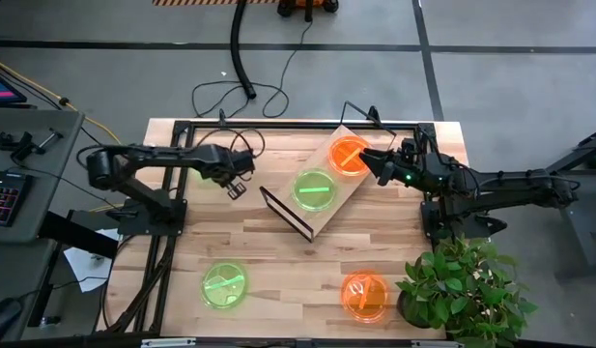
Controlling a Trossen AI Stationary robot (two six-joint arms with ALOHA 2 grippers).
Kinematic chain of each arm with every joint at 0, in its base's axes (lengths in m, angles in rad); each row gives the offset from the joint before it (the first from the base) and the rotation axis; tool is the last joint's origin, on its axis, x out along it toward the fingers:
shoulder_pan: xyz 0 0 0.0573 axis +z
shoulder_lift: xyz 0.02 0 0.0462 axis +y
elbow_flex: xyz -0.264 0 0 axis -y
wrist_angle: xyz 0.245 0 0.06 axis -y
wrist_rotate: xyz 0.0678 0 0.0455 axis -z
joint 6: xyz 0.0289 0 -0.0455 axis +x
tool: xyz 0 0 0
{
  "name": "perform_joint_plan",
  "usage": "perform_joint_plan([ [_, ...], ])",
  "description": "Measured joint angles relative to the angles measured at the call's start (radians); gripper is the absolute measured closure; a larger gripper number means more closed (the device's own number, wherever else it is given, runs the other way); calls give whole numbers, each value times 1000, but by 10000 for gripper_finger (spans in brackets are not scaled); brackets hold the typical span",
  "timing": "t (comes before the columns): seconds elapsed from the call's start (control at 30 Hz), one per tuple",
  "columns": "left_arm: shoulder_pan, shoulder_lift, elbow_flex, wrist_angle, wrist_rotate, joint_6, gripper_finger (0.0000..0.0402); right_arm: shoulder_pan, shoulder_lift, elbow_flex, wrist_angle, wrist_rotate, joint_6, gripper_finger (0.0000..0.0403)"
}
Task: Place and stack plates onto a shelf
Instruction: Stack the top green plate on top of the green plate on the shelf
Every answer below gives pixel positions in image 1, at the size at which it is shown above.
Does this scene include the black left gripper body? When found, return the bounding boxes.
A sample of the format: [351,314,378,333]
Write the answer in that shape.
[211,147,257,186]

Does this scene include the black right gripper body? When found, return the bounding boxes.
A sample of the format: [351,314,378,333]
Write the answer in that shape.
[377,136,420,189]

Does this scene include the green leafy plant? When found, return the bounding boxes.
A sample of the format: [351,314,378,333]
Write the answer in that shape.
[396,234,539,348]

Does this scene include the black plant pot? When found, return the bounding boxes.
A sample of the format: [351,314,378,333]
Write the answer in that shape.
[396,288,433,331]

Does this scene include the black flat panel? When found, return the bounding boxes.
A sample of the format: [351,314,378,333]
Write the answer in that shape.
[38,209,121,261]

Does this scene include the yellow black hazard tape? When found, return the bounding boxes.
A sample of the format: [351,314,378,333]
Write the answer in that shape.
[151,0,280,8]

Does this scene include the white paper sheet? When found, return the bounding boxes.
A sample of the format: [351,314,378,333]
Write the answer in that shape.
[63,228,121,294]

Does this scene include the orange and black cart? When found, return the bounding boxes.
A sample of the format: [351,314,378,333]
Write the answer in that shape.
[276,0,341,23]

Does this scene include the dark metal stand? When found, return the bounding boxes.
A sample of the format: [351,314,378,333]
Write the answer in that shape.
[519,124,596,268]

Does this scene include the grey side desk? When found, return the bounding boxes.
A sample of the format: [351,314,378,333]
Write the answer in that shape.
[0,106,86,244]

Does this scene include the black clamp tool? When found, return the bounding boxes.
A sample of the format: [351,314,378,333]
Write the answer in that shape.
[0,127,66,164]

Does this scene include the backlit black keyboard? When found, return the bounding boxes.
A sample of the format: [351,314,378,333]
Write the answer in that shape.
[0,169,34,228]

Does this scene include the computer monitor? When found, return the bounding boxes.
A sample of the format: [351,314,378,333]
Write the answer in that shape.
[0,67,28,108]

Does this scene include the black computer mouse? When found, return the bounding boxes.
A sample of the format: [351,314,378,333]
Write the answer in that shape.
[0,296,25,342]

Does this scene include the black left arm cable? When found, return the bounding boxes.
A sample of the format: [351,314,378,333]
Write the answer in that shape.
[194,125,268,161]

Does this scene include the black metal table frame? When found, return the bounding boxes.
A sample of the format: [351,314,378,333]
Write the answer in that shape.
[92,118,446,336]

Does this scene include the thin black floor cable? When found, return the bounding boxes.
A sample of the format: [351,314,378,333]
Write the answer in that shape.
[190,20,315,120]

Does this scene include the black corrugated hose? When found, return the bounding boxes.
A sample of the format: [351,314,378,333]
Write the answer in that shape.
[229,0,258,101]

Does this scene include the yellow cable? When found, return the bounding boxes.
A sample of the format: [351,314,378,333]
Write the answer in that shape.
[0,54,123,146]

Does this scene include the silver metal bracket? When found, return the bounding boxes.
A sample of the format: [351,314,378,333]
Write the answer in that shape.
[410,339,466,348]
[140,337,198,348]

